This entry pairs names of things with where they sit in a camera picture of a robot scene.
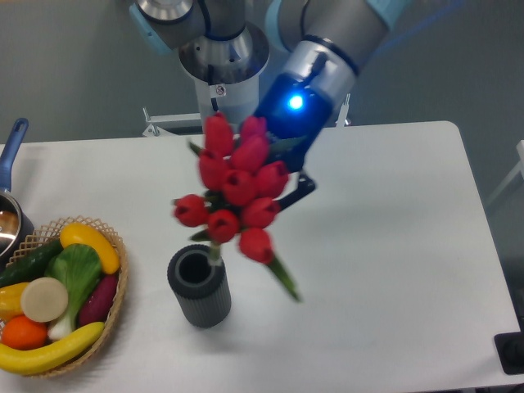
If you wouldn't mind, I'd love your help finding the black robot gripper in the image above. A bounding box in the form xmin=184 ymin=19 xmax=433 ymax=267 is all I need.
xmin=254 ymin=74 xmax=332 ymax=210

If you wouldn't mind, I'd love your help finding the red tulip bouquet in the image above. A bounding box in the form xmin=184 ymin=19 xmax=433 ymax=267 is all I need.
xmin=173 ymin=112 xmax=300 ymax=300

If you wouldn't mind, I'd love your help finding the grey ribbed vase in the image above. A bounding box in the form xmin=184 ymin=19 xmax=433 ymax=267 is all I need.
xmin=167 ymin=244 xmax=232 ymax=328

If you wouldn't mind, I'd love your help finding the green bok choy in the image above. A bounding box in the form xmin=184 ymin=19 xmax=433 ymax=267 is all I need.
xmin=44 ymin=244 xmax=102 ymax=341

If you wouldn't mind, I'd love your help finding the purple sweet potato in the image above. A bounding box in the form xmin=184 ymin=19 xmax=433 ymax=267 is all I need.
xmin=78 ymin=275 xmax=118 ymax=327

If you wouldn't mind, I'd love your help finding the black device at edge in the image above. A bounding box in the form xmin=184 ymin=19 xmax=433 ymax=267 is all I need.
xmin=494 ymin=332 xmax=523 ymax=375

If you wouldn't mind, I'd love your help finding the woven wicker basket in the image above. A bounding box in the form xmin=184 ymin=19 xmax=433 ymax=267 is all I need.
xmin=7 ymin=216 xmax=129 ymax=377

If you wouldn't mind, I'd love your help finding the beige round disc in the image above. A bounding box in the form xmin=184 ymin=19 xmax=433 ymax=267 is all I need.
xmin=20 ymin=277 xmax=69 ymax=323

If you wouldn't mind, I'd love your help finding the green cucumber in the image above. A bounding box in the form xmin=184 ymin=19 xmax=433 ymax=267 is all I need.
xmin=1 ymin=239 xmax=63 ymax=287

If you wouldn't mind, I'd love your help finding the yellow pepper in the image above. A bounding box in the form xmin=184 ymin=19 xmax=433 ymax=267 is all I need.
xmin=0 ymin=282 xmax=29 ymax=322

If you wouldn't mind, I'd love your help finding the orange fruit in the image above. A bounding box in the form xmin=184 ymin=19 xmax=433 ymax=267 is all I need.
xmin=1 ymin=315 xmax=47 ymax=350

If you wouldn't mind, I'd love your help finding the yellow banana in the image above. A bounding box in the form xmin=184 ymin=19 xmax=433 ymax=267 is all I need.
xmin=1 ymin=322 xmax=105 ymax=376

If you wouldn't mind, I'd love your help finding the white frame at right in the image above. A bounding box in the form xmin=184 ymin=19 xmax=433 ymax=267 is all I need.
xmin=490 ymin=140 xmax=523 ymax=201

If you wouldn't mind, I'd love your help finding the blue handled saucepan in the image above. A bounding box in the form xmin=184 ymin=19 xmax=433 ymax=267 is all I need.
xmin=1 ymin=118 xmax=34 ymax=270

